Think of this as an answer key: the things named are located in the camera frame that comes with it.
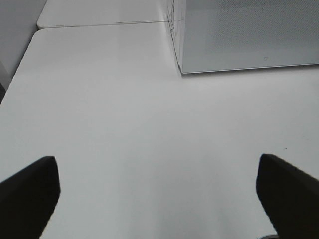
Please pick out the white microwave door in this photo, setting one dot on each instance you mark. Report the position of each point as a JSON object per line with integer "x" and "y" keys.
{"x": 222, "y": 35}

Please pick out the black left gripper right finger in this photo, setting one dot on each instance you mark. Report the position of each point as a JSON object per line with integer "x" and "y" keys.
{"x": 290, "y": 198}

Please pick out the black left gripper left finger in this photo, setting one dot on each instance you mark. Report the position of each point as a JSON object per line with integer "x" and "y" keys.
{"x": 28, "y": 199}

